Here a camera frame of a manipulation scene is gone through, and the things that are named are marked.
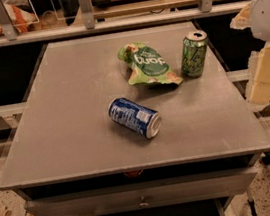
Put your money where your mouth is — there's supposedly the round metal drawer knob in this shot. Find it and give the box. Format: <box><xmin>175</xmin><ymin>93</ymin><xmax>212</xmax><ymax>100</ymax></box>
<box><xmin>138</xmin><ymin>197</ymin><xmax>150</xmax><ymax>209</ymax></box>

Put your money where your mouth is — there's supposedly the orange object under tabletop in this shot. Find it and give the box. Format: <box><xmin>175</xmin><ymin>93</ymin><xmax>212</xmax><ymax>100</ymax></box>
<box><xmin>124</xmin><ymin>170</ymin><xmax>143</xmax><ymax>178</ymax></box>

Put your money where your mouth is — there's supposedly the green soda can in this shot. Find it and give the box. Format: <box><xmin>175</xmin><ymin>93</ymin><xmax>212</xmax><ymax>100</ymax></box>
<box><xmin>181</xmin><ymin>30</ymin><xmax>208</xmax><ymax>78</ymax></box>

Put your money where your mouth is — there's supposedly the metal shelf rail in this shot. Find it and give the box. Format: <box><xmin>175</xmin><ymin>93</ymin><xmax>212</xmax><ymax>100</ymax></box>
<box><xmin>0</xmin><ymin>0</ymin><xmax>248</xmax><ymax>46</ymax></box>

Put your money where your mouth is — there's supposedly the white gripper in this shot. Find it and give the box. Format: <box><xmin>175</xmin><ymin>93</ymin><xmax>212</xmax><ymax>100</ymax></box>
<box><xmin>230</xmin><ymin>0</ymin><xmax>270</xmax><ymax>106</ymax></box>

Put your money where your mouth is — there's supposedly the green chip bag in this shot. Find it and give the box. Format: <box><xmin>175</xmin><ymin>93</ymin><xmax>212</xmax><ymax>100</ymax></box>
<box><xmin>118</xmin><ymin>42</ymin><xmax>183</xmax><ymax>85</ymax></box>

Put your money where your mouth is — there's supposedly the grey table drawer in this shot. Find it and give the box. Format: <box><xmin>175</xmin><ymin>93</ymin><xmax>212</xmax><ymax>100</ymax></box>
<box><xmin>25</xmin><ymin>168</ymin><xmax>257</xmax><ymax>216</ymax></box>

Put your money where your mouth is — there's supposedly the blue pepsi can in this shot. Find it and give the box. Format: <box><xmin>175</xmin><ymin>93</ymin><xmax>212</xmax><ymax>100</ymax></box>
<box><xmin>108</xmin><ymin>98</ymin><xmax>162</xmax><ymax>139</ymax></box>

